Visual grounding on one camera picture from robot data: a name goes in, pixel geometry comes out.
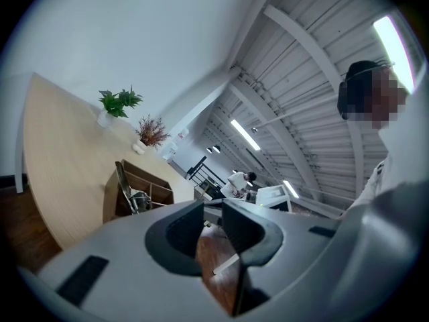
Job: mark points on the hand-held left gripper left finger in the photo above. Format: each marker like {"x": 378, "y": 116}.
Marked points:
{"x": 127, "y": 257}

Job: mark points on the black stair railing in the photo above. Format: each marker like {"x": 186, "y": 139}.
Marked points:
{"x": 201, "y": 173}

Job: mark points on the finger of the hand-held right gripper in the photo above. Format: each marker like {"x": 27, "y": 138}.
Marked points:
{"x": 125, "y": 186}

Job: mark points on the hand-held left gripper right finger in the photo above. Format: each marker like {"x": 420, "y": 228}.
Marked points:
{"x": 285, "y": 247}

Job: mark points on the person in white shirt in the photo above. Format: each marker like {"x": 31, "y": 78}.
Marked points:
{"x": 402, "y": 153}

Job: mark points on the green plant white pot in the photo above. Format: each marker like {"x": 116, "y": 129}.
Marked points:
{"x": 114, "y": 102}

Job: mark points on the wooden table white legs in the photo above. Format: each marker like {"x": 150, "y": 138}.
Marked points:
{"x": 67, "y": 163}

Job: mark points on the person's face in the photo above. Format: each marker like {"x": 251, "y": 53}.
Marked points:
{"x": 378, "y": 96}

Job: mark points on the long ceiling light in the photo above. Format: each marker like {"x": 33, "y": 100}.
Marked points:
{"x": 244, "y": 134}
{"x": 393, "y": 52}
{"x": 291, "y": 189}

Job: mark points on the wooden compartment organizer box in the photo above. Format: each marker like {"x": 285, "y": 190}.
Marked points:
{"x": 161, "y": 193}

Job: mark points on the dried reddish plant white vase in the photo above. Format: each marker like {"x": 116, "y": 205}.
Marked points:
{"x": 151, "y": 133}

